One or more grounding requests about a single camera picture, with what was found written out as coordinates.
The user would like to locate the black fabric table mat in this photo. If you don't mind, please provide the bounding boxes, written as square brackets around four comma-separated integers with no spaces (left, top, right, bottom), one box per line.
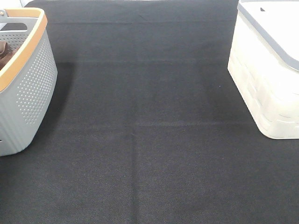
[0,0,299,224]

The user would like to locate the grey perforated laundry basket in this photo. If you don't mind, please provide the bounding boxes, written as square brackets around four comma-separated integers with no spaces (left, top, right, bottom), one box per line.
[0,7,57,156]

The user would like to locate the white plastic storage bin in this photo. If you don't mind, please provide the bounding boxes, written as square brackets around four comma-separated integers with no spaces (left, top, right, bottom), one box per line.
[228,0,299,139]

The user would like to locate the brown towels in basket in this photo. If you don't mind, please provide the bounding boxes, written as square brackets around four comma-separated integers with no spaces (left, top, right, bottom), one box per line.
[0,41,19,70]

